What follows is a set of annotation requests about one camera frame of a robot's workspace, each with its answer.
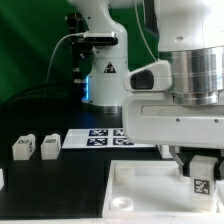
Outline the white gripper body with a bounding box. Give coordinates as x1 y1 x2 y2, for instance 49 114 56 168
122 93 224 149

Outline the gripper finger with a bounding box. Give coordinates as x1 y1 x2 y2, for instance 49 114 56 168
219 149 224 179
169 146 186 175

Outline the white square table top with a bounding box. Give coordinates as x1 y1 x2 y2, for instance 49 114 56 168
102 160 224 221

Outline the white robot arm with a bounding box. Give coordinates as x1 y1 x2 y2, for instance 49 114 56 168
68 0 224 149

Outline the white tag sheet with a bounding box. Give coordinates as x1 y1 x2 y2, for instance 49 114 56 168
62 128 152 149

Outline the white block left edge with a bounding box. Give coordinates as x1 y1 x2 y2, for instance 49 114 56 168
0 169 4 191

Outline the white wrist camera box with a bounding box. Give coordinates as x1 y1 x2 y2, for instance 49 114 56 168
124 60 172 92

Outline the black camera stand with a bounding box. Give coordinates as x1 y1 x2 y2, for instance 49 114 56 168
65 13 93 101

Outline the black camera on stand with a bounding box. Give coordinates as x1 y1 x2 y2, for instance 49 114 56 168
83 32 118 46

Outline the black cable bundle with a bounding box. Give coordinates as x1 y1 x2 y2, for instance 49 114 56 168
0 83 84 113

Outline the white cable right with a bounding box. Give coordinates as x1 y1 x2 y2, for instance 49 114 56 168
133 0 159 63

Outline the white camera cable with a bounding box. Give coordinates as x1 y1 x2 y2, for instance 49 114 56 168
45 32 85 84

